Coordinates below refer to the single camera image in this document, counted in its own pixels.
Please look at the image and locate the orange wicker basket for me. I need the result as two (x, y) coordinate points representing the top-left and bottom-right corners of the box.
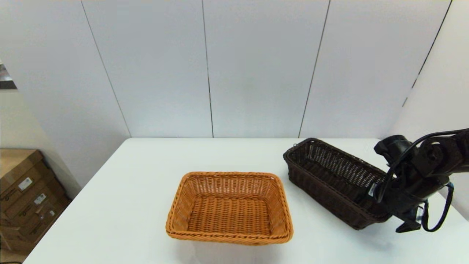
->
(166, 171), (294, 245)

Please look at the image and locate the dark brown wicker basket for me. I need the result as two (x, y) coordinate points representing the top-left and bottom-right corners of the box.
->
(282, 138), (398, 230)

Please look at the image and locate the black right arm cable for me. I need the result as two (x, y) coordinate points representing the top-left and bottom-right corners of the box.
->
(376, 128), (469, 233)

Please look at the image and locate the brown cardboard box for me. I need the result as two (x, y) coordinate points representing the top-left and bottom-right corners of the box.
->
(0, 148), (57, 202)
(0, 180), (70, 228)
(0, 200), (72, 254)

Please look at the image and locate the grey metal wall fixture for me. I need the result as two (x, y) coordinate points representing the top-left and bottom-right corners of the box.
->
(0, 59), (19, 91)

